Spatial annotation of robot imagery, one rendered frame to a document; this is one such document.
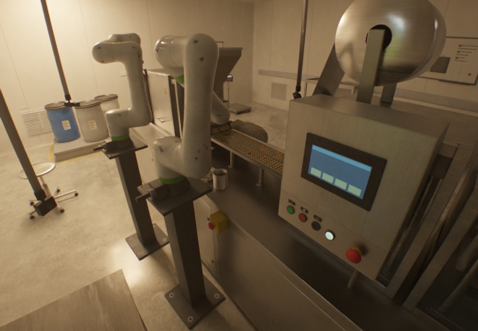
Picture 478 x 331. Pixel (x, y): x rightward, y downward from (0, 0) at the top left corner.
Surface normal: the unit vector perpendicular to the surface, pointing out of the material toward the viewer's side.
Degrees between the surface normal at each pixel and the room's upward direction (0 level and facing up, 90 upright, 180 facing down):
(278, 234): 0
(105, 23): 90
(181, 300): 0
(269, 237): 0
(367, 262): 90
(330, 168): 90
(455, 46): 90
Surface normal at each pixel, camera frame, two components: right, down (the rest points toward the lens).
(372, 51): -0.78, 0.27
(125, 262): 0.00, -0.90
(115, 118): 0.30, 0.38
